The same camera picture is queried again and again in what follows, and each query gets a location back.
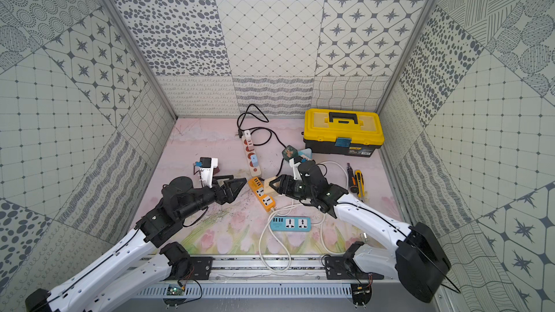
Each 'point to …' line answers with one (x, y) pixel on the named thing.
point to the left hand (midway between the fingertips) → (237, 174)
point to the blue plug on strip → (254, 160)
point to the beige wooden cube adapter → (269, 190)
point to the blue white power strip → (290, 224)
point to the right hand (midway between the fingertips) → (273, 188)
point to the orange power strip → (266, 201)
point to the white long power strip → (254, 170)
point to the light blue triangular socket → (307, 152)
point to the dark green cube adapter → (290, 152)
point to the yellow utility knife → (360, 185)
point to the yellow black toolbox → (342, 132)
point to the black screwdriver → (352, 180)
